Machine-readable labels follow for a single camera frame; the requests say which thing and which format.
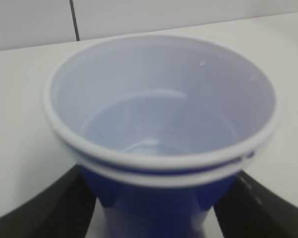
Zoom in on blue paper cup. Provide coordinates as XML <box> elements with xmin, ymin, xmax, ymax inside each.
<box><xmin>42</xmin><ymin>35</ymin><xmax>281</xmax><ymax>238</ymax></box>

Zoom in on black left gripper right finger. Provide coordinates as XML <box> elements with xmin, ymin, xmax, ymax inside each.
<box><xmin>214</xmin><ymin>172</ymin><xmax>298</xmax><ymax>238</ymax></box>

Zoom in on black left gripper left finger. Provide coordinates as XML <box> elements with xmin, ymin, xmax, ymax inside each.
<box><xmin>0</xmin><ymin>166</ymin><xmax>96</xmax><ymax>238</ymax></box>

